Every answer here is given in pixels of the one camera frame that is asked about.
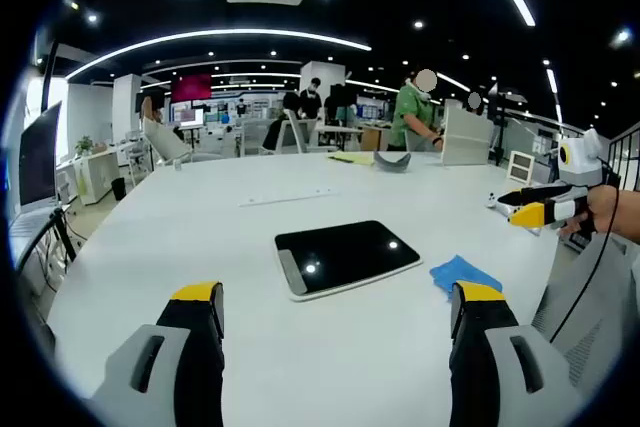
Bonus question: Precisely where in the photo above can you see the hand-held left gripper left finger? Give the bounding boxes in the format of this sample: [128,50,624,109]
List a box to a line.
[87,281,226,427]

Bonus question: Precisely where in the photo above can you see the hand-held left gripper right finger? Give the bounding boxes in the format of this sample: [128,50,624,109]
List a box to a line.
[448,280,584,427]

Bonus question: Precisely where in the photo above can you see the blue cleaning cloth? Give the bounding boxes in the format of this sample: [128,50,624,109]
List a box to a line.
[429,254,504,303]

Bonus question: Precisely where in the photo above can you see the person's right hand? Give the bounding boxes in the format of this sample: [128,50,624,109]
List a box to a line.
[558,185,622,237]

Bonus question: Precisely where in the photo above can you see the white framed panel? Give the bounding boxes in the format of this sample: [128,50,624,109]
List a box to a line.
[506,151,536,184]

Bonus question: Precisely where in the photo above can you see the white controller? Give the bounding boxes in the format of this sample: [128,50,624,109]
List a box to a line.
[483,191,517,214]

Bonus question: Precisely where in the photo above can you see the white divider board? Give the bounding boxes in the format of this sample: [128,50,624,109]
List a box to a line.
[441,105,493,167]

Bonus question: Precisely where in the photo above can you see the grey mesh office chair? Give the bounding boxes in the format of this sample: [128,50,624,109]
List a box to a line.
[529,230,640,401]

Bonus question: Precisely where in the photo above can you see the grey curved headband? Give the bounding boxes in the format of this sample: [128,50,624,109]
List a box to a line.
[373,150,413,175]

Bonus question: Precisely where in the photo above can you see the yellow paper sheet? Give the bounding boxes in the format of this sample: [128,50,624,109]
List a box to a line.
[326,150,376,168]

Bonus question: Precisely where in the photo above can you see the white low cabinet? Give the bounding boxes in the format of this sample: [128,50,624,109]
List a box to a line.
[56,139,147,207]

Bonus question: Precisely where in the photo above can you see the reclined white office chair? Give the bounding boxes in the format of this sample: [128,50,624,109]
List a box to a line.
[143,115,195,167]

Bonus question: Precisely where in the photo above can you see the dark computer monitor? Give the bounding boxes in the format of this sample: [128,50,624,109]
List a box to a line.
[17,100,64,209]
[329,83,357,109]

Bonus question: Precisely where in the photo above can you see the black stand pole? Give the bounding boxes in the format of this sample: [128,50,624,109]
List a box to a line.
[41,40,60,116]

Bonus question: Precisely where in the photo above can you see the curved ceiling light strip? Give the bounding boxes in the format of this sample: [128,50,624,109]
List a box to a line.
[66,28,374,81]

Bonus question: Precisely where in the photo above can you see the red wall screen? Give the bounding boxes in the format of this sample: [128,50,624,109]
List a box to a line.
[171,73,213,104]

